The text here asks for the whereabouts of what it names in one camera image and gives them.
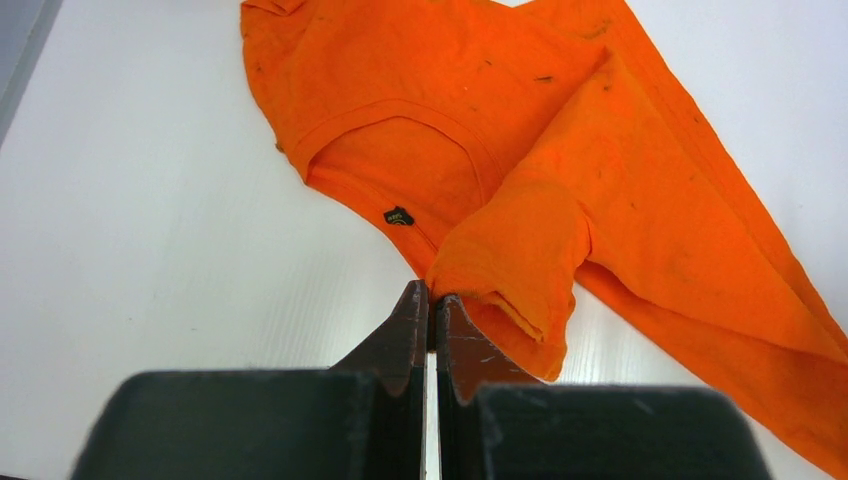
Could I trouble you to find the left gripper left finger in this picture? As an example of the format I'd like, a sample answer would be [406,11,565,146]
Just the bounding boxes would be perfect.
[72,281,429,479]

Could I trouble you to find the orange t-shirt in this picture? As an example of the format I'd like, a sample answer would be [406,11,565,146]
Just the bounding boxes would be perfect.
[240,1,847,479]

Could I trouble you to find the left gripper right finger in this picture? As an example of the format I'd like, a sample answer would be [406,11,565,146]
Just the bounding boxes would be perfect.
[433,295,770,479]

